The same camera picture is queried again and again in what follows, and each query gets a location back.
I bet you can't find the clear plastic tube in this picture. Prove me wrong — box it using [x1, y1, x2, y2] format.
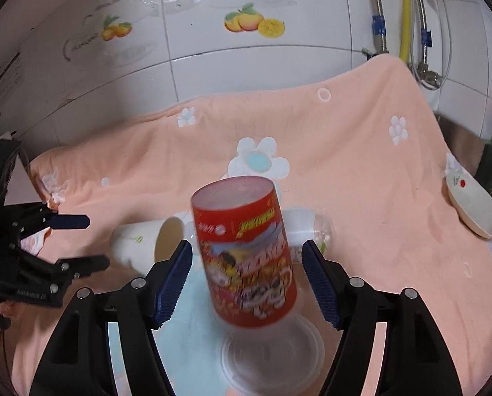
[430, 0, 455, 83]

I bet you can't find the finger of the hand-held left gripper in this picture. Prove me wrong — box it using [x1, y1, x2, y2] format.
[44, 254, 110, 293]
[7, 203, 90, 239]

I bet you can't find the peach flower printed blanket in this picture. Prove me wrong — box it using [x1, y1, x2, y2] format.
[7, 54, 492, 396]

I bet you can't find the braided metal hose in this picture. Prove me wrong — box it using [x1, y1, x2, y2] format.
[368, 0, 391, 56]
[411, 0, 433, 67]

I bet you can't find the metal valve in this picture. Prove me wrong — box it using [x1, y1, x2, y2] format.
[413, 61, 442, 90]

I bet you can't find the red printed canister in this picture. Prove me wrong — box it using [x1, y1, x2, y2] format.
[190, 175, 299, 331]

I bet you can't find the person's left hand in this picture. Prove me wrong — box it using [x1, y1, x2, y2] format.
[0, 299, 13, 331]

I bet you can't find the white dish with red print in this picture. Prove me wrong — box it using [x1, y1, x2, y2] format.
[445, 152, 492, 240]

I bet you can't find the yellow hose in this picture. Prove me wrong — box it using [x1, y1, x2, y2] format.
[400, 0, 416, 63]

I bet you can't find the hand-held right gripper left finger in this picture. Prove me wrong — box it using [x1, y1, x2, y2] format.
[29, 239, 194, 396]

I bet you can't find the clear plastic lid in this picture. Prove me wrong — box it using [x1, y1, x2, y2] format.
[221, 315, 326, 392]

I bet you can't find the clear plastic cup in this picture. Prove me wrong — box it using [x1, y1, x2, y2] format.
[281, 208, 335, 262]

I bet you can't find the white paper cup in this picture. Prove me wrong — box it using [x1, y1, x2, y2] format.
[109, 216, 185, 275]

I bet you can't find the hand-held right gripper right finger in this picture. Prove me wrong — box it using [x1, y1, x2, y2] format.
[301, 238, 463, 396]

